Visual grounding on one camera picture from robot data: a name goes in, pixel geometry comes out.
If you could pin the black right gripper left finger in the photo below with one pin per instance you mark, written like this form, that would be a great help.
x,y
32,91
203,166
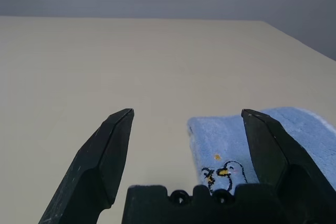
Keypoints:
x,y
105,155

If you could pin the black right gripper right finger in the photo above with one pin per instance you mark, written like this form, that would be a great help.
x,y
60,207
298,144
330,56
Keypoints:
x,y
283,161

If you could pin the folded blue towel with embroidery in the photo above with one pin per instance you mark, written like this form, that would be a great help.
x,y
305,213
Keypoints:
x,y
220,140

